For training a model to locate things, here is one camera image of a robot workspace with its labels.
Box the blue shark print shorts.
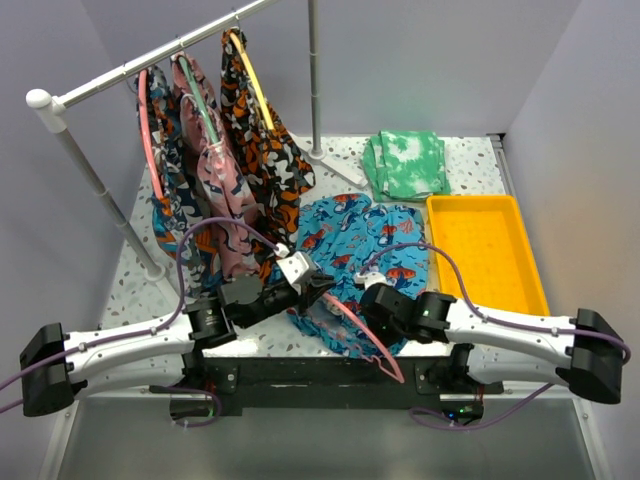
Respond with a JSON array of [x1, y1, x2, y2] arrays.
[[286, 194, 429, 358]]

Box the pink wire hanger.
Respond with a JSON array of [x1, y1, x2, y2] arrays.
[[323, 293, 405, 384]]

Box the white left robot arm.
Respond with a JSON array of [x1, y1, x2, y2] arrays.
[[20, 273, 335, 417]]

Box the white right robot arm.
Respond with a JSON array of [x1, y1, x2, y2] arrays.
[[360, 283, 626, 405]]

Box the pink patterned shorts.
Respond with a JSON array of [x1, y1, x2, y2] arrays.
[[171, 52, 259, 280]]

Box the navy orange patterned shorts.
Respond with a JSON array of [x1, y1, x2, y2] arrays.
[[147, 65, 222, 299]]

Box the orange black camouflage shorts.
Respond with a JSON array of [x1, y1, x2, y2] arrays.
[[219, 27, 316, 250]]

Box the green white tie-dye shorts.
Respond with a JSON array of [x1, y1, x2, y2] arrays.
[[362, 130, 451, 202]]

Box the yellow hanger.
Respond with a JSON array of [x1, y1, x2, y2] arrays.
[[230, 32, 274, 131]]

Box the green hanger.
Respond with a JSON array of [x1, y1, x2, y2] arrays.
[[178, 55, 219, 145]]

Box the pink hanger with shorts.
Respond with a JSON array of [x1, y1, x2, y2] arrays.
[[137, 69, 164, 200]]

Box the yellow plastic tray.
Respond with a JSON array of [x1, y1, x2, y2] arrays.
[[426, 195, 550, 316]]

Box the silver clothes rack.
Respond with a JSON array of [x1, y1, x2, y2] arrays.
[[25, 1, 367, 300]]

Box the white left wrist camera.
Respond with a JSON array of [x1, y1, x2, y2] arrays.
[[276, 251, 317, 295]]

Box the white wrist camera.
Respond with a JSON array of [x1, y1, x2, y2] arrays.
[[354, 271, 387, 291], [276, 251, 317, 295]]

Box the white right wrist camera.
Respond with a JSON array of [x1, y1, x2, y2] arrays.
[[354, 271, 387, 291]]

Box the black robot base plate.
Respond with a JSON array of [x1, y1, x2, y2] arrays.
[[148, 349, 503, 430]]

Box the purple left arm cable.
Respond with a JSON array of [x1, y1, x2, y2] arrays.
[[0, 216, 291, 416]]

